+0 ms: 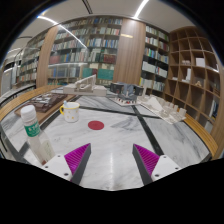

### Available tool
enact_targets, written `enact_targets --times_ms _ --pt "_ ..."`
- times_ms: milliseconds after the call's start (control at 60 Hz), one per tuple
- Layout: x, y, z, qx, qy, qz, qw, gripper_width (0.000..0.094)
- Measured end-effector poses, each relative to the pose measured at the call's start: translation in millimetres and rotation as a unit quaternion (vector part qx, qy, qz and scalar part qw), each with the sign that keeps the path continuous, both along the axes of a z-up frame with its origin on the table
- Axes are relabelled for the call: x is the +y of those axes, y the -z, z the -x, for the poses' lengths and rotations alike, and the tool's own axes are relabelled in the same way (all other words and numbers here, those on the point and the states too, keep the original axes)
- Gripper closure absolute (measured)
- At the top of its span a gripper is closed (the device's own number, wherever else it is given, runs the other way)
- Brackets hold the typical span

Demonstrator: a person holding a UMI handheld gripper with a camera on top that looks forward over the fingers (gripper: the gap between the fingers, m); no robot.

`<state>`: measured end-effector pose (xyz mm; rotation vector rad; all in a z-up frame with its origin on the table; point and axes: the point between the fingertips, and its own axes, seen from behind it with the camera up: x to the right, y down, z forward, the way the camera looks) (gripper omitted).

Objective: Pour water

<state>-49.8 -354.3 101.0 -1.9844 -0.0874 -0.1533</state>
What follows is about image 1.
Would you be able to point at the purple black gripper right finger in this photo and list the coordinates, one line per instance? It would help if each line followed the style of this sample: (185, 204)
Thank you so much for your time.
(151, 166)

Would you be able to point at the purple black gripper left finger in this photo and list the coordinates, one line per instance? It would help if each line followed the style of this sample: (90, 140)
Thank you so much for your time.
(71, 166)

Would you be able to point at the clear plastic water bottle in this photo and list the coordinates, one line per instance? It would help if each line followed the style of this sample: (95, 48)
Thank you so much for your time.
(37, 139)

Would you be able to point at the red round coaster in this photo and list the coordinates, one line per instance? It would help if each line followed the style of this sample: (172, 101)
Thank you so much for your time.
(96, 125)

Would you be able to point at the white terrain model right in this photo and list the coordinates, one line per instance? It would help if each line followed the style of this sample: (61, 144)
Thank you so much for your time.
(165, 110)

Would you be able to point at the brown architectural model on board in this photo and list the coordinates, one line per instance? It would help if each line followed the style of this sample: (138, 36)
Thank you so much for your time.
(46, 106)

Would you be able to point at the wooden curved bench right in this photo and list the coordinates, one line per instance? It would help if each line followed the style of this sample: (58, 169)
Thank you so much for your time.
(202, 133)

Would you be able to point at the wooden curved bench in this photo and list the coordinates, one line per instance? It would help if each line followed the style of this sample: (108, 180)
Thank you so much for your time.
(202, 133)
(10, 106)

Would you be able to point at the white architectural model centre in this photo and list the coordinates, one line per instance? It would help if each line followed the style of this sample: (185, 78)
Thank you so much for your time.
(85, 86)

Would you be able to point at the dark grey building model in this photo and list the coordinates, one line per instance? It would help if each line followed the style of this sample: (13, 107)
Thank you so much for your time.
(126, 92)

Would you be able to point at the bookshelf right of column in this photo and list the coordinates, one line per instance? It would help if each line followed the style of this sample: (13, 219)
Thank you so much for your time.
(155, 60)

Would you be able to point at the wooden curved bench left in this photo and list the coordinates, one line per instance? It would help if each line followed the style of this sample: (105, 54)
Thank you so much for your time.
(10, 106)

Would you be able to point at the wooden cubby shelf right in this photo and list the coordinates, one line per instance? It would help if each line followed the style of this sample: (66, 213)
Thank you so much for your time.
(193, 80)

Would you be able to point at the white mug yellow handle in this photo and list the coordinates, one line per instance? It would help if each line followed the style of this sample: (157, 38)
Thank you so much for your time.
(70, 111)

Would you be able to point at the large wall bookshelf centre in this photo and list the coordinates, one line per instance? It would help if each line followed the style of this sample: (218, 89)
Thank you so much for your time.
(85, 47)

